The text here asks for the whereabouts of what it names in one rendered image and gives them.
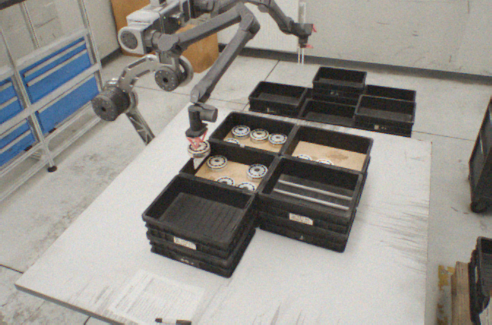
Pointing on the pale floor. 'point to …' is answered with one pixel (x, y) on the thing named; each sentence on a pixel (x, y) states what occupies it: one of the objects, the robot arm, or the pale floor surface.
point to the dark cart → (482, 165)
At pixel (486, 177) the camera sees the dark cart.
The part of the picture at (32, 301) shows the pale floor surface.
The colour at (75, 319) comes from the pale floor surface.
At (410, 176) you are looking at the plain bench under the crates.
